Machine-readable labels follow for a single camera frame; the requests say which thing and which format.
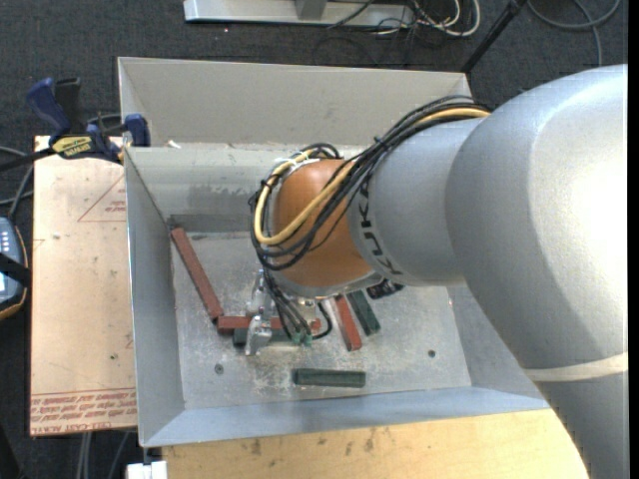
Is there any red-brown flat block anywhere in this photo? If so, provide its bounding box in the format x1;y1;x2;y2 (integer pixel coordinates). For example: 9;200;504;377
333;293;363;353
216;314;323;334
169;227;225;321

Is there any brown cardboard board red print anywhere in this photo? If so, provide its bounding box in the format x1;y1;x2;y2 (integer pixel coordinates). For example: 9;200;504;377
28;135;139;438

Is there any grey metal bin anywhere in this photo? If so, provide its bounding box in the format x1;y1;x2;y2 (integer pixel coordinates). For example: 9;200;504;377
117;56;551;449

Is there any dark green flat block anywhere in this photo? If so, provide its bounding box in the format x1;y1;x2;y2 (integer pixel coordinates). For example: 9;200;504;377
292;367;367;389
346;289;382;337

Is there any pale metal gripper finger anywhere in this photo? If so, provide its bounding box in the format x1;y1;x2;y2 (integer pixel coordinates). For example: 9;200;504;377
243;306;274;357
250;268;277;315

